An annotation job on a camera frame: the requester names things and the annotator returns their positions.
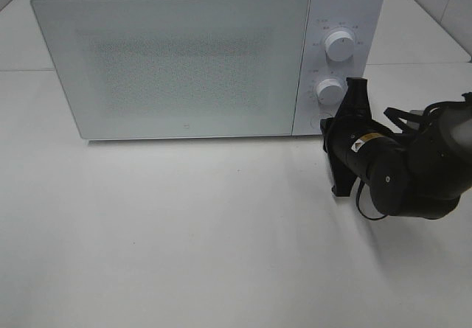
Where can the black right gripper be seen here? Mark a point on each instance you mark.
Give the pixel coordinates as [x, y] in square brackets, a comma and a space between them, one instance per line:
[357, 146]

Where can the round door release button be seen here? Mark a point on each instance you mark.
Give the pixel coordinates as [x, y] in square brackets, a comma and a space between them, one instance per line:
[316, 120]

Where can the white timer knob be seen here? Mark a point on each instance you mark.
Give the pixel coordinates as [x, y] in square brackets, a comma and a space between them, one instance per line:
[330, 91]

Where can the white microwave door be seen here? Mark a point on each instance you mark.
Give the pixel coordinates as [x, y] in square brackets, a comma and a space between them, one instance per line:
[158, 69]

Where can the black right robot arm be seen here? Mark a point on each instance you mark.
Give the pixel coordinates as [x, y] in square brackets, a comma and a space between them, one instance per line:
[420, 171]

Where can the white power knob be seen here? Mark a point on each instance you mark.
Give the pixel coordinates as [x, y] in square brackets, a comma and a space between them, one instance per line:
[339, 44]

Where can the white microwave oven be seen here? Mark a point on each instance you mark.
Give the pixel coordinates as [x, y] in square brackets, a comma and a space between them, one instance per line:
[332, 11]

